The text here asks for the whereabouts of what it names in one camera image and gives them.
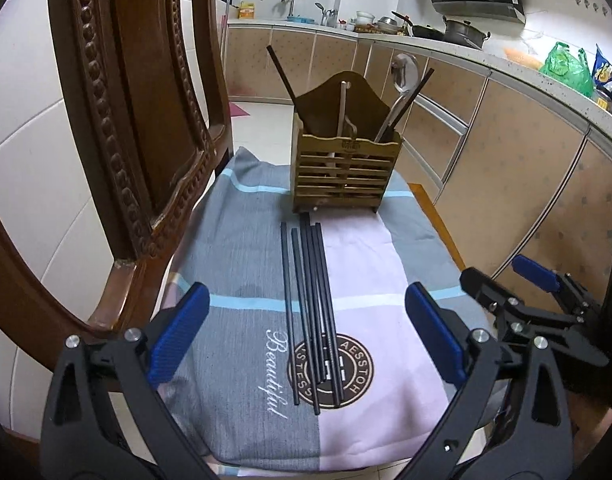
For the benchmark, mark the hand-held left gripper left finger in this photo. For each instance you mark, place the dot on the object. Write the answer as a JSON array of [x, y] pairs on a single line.
[[178, 337]]

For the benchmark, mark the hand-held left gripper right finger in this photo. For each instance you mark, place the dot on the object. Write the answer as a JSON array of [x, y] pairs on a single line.
[[436, 335]]

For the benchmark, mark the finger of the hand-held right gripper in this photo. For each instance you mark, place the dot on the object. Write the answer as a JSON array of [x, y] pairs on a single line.
[[536, 270], [481, 282]]

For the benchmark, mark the bundle of black chopsticks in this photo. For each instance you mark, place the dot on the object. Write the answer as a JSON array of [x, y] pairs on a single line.
[[316, 310]]

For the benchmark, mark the wooden slatted utensil holder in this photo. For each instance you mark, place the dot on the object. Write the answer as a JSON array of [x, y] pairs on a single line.
[[346, 180]]

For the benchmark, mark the single black chopstick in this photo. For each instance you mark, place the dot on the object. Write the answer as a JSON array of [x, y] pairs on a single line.
[[283, 77], [416, 92]]

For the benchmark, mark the stainless steel ladle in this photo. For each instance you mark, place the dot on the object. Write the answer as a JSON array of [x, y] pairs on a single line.
[[405, 67]]

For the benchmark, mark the tan kitchen base cabinets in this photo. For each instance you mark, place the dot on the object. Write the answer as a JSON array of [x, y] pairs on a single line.
[[526, 160]]

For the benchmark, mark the grey pink patterned cloth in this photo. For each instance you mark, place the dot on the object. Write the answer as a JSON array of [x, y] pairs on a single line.
[[235, 240]]

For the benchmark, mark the green plastic bag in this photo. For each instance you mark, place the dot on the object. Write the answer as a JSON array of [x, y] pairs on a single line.
[[566, 67]]

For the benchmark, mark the blue snack bag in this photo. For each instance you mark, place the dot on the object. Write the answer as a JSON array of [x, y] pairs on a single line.
[[606, 75]]

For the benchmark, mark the orange plastic bag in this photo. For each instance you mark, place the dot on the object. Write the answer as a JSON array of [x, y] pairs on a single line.
[[522, 58]]

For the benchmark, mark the carved wooden chair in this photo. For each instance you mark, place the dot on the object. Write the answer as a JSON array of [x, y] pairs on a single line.
[[135, 110]]

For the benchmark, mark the pink floor mat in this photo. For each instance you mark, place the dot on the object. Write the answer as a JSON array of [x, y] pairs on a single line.
[[238, 110]]

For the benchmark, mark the black lidded cooking pot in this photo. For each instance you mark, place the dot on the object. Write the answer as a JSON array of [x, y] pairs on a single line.
[[463, 35]]

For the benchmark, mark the black wok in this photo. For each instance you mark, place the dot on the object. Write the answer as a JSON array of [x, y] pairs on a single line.
[[428, 31]]

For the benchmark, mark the steel bowl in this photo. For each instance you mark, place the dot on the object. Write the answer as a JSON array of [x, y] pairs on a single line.
[[387, 25]]

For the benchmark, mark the stacked white bowls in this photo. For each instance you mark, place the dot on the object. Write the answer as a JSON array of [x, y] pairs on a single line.
[[364, 17]]

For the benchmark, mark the chrome pull-out tap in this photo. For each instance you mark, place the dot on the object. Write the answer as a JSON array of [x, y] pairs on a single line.
[[326, 15]]

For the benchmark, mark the blue basin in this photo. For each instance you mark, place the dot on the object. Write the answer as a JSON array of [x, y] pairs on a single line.
[[300, 19]]

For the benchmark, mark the yellow box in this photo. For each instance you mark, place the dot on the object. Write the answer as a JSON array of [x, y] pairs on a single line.
[[247, 11]]

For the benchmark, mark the chrome sink faucet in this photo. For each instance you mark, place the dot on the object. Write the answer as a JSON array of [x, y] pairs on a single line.
[[288, 2]]

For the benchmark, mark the row of wall hooks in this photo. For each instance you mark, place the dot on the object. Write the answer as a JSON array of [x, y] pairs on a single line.
[[596, 6]]

